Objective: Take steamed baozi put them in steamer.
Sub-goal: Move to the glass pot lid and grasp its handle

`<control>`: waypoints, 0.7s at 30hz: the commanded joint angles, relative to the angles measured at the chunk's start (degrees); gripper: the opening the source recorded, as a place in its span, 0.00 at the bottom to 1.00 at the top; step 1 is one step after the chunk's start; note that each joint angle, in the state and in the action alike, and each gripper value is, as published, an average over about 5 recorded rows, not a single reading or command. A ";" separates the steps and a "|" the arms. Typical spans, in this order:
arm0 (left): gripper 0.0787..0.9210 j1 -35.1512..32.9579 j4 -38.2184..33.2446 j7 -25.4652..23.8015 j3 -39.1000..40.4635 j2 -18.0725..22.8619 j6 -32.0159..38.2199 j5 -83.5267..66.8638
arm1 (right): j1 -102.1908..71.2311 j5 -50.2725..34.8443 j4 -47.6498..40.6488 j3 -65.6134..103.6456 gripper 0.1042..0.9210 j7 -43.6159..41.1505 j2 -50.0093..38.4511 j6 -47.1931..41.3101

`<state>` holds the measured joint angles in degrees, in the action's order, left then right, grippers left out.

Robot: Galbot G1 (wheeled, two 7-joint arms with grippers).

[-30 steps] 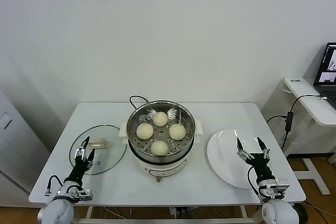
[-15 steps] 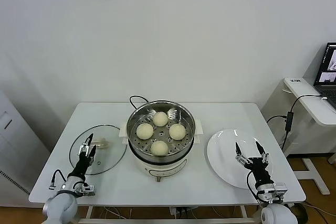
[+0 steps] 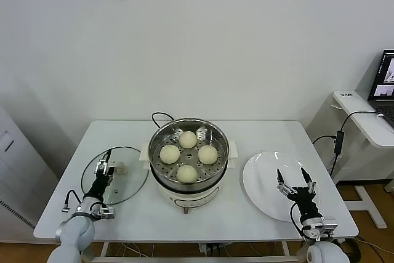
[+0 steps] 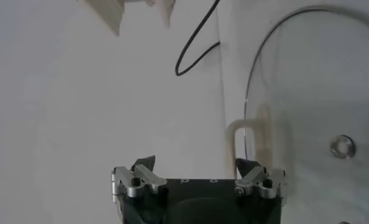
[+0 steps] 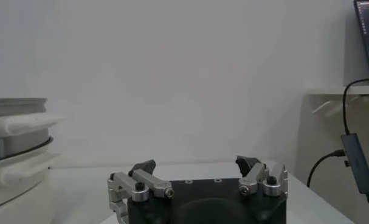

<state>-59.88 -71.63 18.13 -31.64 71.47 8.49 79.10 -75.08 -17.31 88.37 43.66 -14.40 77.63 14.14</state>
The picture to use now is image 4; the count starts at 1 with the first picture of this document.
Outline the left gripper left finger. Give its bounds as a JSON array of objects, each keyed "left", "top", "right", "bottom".
[{"left": 111, "top": 155, "right": 168, "bottom": 198}]

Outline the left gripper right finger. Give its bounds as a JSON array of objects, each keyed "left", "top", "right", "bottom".
[{"left": 234, "top": 157, "right": 288, "bottom": 199}]

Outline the round glass lid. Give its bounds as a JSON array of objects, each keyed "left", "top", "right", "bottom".
[{"left": 225, "top": 5, "right": 369, "bottom": 224}]

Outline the steel perforated steamer basket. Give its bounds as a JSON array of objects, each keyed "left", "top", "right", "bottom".
[{"left": 77, "top": 0, "right": 145, "bottom": 37}]

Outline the black cooker power cord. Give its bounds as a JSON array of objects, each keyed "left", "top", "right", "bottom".
[{"left": 174, "top": 0, "right": 221, "bottom": 77}]

